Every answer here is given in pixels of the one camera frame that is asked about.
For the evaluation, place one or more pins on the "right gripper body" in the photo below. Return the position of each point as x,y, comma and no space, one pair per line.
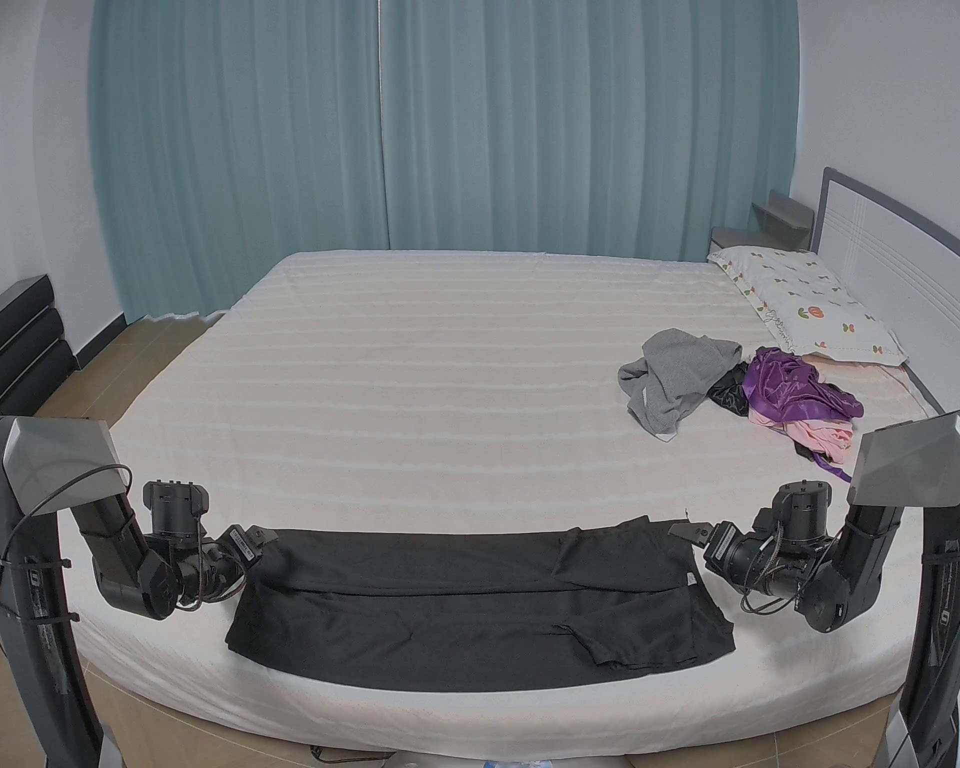
694,532

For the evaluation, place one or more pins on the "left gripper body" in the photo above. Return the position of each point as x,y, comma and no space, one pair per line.
266,540

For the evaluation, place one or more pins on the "black T-shirt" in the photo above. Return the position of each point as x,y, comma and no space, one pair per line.
450,600

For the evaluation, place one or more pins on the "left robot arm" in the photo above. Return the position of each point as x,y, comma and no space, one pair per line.
120,555

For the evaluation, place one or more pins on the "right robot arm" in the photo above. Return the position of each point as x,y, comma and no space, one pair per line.
862,555

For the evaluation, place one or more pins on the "small black garment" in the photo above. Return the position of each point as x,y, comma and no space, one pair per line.
806,450

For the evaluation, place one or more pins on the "black satin garment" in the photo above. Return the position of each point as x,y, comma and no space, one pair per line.
731,394

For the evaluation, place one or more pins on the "grey knit garment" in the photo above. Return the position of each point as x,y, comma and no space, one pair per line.
675,375

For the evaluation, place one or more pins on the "pink garment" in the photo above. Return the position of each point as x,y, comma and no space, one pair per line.
825,435

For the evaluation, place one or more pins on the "purple satin garment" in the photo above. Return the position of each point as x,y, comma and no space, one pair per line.
780,382

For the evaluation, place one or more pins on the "bed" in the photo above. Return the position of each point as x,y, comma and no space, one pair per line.
450,360

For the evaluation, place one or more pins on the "white printed pillow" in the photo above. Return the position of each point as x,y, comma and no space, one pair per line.
810,300

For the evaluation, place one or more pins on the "black chest of drawers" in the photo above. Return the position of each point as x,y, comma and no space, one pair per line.
30,345

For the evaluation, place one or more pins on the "grey bedside table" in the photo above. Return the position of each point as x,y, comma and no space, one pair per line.
780,214

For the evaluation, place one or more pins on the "blue-green curtain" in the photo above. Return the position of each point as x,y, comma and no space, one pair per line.
525,112

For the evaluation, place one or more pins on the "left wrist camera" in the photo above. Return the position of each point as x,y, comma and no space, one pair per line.
244,546

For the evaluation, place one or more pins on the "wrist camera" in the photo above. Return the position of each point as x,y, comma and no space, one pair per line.
724,551
244,546

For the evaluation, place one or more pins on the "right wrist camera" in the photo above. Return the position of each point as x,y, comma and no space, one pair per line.
724,551

